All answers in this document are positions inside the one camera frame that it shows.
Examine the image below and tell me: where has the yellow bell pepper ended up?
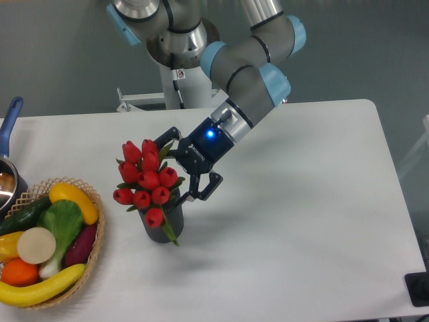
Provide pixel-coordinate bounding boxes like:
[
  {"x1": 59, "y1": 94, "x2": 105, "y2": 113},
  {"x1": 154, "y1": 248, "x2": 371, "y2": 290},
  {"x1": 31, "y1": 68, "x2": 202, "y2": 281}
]
[{"x1": 0, "y1": 231, "x2": 23, "y2": 263}]

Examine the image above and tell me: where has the black device at edge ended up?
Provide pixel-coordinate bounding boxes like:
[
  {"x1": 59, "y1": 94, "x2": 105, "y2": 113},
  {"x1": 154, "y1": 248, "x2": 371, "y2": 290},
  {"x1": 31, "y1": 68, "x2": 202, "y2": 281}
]
[{"x1": 404, "y1": 272, "x2": 428, "y2": 307}]

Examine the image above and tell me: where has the purple sweet potato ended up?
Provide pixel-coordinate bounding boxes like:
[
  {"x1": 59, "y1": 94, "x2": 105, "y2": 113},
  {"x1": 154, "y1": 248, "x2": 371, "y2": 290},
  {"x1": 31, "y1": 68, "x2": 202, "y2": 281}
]
[{"x1": 64, "y1": 224, "x2": 97, "y2": 268}]

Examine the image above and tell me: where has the green cucumber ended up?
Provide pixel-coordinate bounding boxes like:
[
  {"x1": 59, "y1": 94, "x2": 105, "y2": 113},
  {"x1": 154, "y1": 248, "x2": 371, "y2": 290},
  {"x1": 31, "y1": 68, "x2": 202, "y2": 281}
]
[{"x1": 1, "y1": 196, "x2": 51, "y2": 235}]

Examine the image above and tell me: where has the yellow banana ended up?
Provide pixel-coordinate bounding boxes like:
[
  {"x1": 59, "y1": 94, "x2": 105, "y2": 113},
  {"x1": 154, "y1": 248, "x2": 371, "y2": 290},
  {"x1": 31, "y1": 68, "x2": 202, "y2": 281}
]
[{"x1": 1, "y1": 264, "x2": 86, "y2": 307}]

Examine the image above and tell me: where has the dark grey ribbed vase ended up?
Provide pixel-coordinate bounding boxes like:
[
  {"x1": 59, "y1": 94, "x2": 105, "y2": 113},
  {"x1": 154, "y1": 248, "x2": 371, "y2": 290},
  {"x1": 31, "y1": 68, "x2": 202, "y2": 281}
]
[{"x1": 138, "y1": 188, "x2": 184, "y2": 246}]

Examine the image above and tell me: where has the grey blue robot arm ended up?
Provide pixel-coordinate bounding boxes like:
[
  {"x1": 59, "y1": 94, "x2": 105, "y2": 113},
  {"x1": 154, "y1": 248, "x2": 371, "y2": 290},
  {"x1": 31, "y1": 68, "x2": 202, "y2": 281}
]
[{"x1": 107, "y1": 1, "x2": 306, "y2": 205}]

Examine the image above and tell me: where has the beige round slice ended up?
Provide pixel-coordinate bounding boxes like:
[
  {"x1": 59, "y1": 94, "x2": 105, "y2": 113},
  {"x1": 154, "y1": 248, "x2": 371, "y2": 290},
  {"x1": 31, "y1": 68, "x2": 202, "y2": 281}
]
[{"x1": 17, "y1": 227, "x2": 56, "y2": 264}]

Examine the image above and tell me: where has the orange fruit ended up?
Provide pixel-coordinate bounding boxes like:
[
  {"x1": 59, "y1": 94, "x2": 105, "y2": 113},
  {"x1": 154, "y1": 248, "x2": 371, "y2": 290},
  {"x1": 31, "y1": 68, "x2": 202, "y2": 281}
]
[{"x1": 1, "y1": 258, "x2": 39, "y2": 287}]

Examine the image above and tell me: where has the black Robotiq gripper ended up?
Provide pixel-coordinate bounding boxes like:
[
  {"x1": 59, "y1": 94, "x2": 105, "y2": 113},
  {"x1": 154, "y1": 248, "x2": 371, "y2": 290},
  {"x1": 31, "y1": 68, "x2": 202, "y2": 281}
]
[{"x1": 153, "y1": 117, "x2": 235, "y2": 207}]

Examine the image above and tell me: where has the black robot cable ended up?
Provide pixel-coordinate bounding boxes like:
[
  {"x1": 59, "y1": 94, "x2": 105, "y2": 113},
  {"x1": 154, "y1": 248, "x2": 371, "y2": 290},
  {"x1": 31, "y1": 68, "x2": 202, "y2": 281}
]
[{"x1": 169, "y1": 53, "x2": 186, "y2": 110}]

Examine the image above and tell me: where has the yellow squash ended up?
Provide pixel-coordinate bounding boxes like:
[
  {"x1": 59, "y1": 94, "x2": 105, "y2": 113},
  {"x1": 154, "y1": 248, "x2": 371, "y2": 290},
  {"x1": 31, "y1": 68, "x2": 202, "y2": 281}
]
[{"x1": 48, "y1": 182, "x2": 99, "y2": 225}]

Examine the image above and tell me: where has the green bok choy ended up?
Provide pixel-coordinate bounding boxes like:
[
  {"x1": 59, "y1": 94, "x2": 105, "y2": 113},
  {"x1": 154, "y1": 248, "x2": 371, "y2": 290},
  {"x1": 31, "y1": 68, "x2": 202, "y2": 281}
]
[{"x1": 37, "y1": 200, "x2": 83, "y2": 280}]

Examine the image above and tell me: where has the woven wicker basket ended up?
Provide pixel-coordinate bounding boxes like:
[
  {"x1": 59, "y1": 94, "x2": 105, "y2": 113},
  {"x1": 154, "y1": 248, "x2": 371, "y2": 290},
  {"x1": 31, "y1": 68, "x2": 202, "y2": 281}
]
[{"x1": 1, "y1": 177, "x2": 105, "y2": 309}]

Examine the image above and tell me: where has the blue handled steel pot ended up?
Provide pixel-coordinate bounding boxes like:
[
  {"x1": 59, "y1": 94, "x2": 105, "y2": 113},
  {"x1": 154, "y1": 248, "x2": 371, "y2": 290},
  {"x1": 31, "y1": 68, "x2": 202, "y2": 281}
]
[{"x1": 1, "y1": 97, "x2": 27, "y2": 220}]

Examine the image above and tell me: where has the red tulip bouquet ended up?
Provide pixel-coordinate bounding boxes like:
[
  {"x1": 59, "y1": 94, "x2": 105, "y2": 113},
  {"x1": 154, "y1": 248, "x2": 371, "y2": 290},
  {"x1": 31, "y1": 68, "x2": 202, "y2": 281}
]
[{"x1": 113, "y1": 138, "x2": 186, "y2": 247}]

